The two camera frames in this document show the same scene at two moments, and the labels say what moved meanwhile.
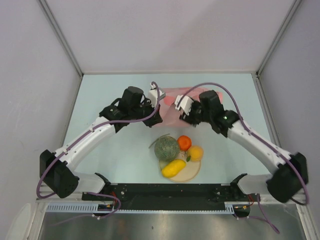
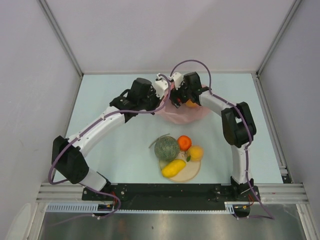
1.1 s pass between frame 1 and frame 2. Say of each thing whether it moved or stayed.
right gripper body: moved
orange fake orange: stayed
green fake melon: stayed
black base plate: stayed
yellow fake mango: stayed
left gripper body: moved
